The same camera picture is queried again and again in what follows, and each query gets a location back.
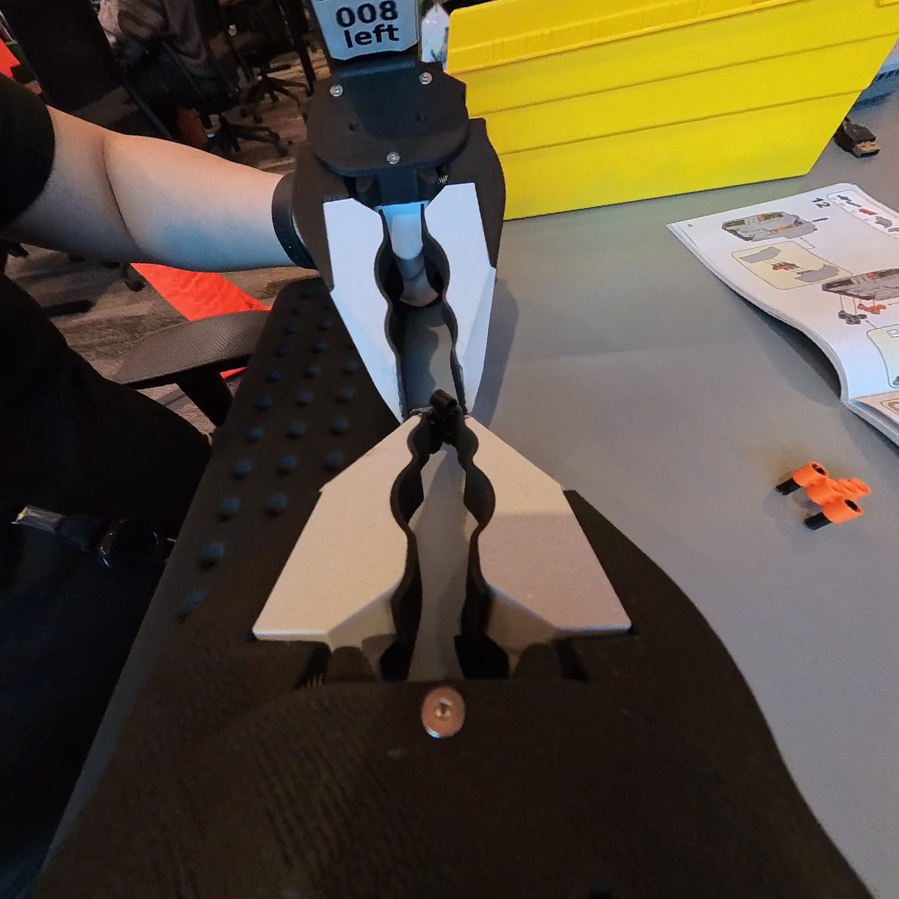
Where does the orange connector with black pins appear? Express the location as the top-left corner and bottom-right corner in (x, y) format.
(775, 461), (872, 531)

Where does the black office chair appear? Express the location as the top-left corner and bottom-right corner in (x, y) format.
(116, 309), (271, 422)
(211, 0), (317, 159)

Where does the grey desk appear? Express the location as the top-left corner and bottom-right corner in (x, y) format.
(63, 84), (899, 899)

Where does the black dimpled edge pad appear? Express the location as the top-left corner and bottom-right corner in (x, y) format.
(42, 281), (405, 865)

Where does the grey blue device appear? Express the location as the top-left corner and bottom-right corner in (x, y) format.
(853, 52), (899, 106)

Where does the black USB plug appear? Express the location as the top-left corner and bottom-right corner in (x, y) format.
(833, 118), (882, 161)

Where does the black wristband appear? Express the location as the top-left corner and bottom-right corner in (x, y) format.
(270, 172), (317, 271)

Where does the open instruction booklet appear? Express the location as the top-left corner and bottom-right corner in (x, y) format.
(666, 183), (899, 447)

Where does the person's black clothing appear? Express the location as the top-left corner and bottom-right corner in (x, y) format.
(0, 74), (212, 899)

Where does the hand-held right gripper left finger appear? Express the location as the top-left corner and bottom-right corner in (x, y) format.
(251, 414), (436, 681)

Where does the red floor sheet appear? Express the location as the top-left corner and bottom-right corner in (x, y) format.
(126, 260), (275, 380)

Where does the person's left hand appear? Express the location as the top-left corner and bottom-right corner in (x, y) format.
(400, 253), (445, 306)

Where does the black cross connector piece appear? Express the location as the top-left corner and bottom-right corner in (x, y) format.
(411, 390), (468, 450)

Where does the black strap clip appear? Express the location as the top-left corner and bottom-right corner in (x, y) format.
(14, 506), (173, 566)

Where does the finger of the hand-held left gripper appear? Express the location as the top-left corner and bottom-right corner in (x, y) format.
(322, 197), (412, 424)
(421, 180), (500, 419)

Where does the yellow plastic bin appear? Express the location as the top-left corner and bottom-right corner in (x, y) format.
(446, 0), (899, 220)

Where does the person's left forearm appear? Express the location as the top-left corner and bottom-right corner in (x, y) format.
(0, 105), (299, 271)

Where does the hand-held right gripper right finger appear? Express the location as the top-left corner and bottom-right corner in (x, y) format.
(455, 416), (632, 681)

